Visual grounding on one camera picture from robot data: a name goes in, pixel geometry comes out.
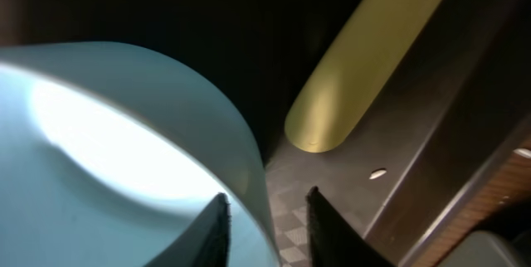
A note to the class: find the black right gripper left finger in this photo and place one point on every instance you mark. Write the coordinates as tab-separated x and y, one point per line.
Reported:
205	243

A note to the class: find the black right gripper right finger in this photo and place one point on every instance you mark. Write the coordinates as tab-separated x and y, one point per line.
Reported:
332	241

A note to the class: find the light blue bowl with rice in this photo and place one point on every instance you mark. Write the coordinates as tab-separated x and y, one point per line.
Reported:
110	151

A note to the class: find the yellow plastic spoon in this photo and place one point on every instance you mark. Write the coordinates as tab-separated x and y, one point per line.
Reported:
353	70

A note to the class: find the grey dishwasher rack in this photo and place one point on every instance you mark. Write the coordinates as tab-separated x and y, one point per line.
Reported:
486	249

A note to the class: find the dark brown serving tray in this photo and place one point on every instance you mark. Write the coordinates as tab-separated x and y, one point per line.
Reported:
458	92

